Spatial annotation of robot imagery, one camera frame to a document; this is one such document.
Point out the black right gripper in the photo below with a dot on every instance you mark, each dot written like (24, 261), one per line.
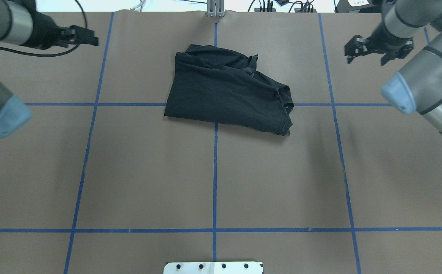
(379, 39)

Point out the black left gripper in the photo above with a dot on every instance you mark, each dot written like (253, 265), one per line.
(45, 35)

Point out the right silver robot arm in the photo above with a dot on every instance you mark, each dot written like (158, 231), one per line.
(417, 86)

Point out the aluminium frame post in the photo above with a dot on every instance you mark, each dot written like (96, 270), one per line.
(216, 8)

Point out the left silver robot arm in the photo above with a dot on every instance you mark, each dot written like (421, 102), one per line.
(28, 32)

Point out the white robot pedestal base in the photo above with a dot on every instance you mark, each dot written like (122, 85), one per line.
(213, 267)

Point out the black graphic t-shirt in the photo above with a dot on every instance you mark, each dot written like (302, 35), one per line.
(218, 85)

